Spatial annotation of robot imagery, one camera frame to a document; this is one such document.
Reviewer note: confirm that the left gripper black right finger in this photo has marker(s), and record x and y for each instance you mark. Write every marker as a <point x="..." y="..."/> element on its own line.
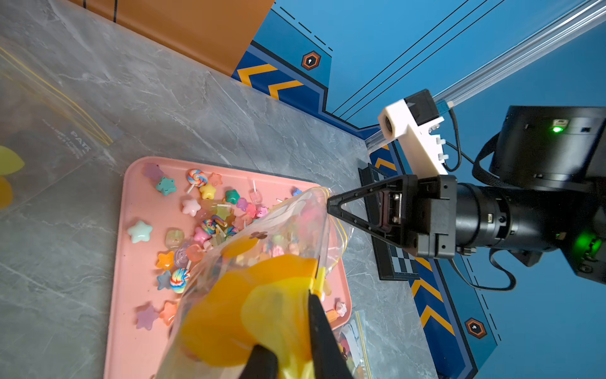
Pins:
<point x="326" y="357"/>

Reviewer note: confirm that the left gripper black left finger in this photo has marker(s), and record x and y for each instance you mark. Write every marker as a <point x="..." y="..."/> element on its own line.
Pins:
<point x="262" y="364"/>

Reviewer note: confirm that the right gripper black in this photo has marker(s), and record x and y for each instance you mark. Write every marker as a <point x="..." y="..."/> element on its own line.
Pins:
<point x="453" y="218"/>

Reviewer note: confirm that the yellow duck ziploc bag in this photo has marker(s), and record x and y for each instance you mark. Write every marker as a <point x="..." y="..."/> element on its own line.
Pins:
<point x="254" y="289"/>
<point x="47" y="129"/>
<point x="351" y="339"/>

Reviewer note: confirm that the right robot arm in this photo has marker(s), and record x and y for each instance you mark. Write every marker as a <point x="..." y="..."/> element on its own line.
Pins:
<point x="544" y="191"/>

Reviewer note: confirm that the black white chessboard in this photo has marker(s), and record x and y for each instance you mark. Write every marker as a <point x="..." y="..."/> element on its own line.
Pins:
<point x="393" y="264"/>

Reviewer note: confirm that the pink plastic tray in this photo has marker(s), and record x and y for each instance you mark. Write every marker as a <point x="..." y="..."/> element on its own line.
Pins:
<point x="173" y="215"/>

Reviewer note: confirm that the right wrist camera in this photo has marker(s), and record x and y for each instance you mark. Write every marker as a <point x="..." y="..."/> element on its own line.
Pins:
<point x="412" y="122"/>

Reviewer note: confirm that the right aluminium corner post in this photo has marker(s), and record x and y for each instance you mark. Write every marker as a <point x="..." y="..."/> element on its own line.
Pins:
<point x="472" y="47"/>

